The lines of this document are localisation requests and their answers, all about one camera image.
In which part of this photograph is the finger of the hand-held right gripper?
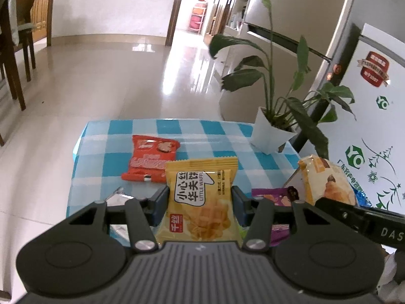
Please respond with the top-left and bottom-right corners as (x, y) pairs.
(314, 196), (365, 227)

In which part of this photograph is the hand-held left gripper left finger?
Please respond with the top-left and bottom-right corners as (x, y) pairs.
(67, 184), (170, 254)

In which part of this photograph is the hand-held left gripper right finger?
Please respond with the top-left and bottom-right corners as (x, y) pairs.
(230, 186), (359, 254)

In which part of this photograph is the yellow croissant snack packet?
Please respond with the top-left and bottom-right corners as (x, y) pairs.
(298, 155), (357, 207)

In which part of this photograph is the yellow waffle snack packet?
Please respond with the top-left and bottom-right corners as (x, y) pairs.
(156, 157), (244, 247)

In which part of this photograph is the shiny blue snack packet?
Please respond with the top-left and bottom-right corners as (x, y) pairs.
(352, 188), (373, 209)

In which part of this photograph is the purple snack packet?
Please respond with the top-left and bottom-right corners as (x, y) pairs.
(251, 187), (300, 245)

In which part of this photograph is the silver and red snack packet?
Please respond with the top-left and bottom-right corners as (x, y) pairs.
(105, 186), (135, 239)

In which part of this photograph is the red-orange snack packet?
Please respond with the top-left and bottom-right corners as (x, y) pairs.
(121, 134), (181, 185)

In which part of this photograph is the blue checkered tablecloth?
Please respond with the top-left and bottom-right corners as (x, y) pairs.
(66, 119), (305, 248)

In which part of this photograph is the potted plant in white pot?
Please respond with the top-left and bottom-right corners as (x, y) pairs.
(208, 0), (356, 159)

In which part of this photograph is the white printed cardboard box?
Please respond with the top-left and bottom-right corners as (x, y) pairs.
(282, 23), (405, 220)

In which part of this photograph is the black metal pole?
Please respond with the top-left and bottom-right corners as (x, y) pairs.
(294, 81), (333, 153)

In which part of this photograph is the grey refrigerator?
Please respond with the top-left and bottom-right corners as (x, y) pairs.
(242, 0), (363, 103)

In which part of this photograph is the pink storage rack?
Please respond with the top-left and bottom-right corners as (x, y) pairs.
(189, 0), (208, 34)

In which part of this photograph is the dark wooden round-back chair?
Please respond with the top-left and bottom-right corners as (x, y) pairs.
(0, 0), (26, 112)

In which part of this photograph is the wooden chair with cushion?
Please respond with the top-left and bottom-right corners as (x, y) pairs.
(11, 0), (37, 82)

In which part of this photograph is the wooden door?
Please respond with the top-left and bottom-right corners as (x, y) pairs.
(29, 0), (58, 47)

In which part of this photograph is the brown door frame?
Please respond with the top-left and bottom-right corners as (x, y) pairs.
(165, 0), (188, 47)

